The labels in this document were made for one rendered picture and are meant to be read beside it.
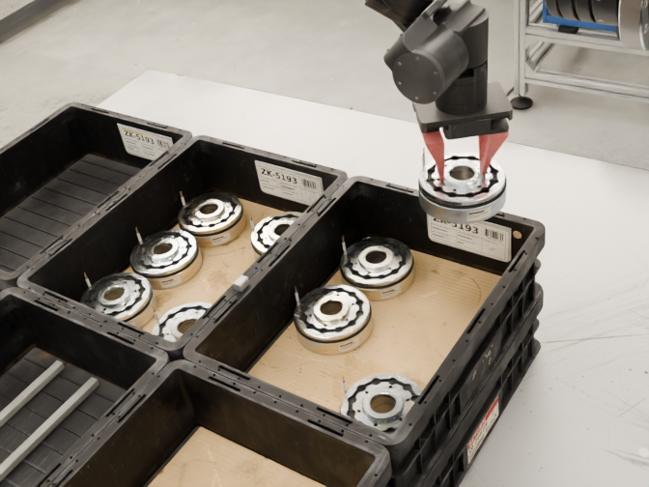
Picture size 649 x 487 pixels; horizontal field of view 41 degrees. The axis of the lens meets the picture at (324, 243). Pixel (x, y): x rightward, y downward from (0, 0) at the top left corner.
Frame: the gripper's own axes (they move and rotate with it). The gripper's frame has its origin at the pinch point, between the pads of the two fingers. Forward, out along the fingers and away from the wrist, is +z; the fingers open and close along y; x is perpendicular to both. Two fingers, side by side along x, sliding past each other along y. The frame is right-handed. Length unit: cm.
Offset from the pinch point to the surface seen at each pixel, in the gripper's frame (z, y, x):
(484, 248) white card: 17.9, 4.3, 5.7
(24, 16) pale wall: 108, -142, 326
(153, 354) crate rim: 13.0, -39.3, -9.8
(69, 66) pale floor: 112, -115, 274
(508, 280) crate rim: 11.9, 3.9, -7.6
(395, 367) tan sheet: 22.2, -10.7, -9.3
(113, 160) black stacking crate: 24, -52, 52
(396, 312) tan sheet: 22.3, -9.0, 0.5
